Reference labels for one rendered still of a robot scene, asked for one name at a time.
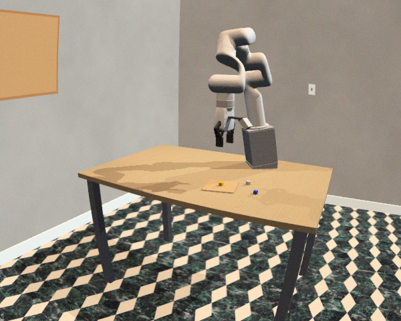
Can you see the tan square mat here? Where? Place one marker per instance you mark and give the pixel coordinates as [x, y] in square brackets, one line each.
[213, 185]

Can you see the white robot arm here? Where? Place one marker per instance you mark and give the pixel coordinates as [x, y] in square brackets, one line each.
[226, 86]

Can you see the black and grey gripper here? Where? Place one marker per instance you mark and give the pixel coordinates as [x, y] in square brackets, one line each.
[225, 124]

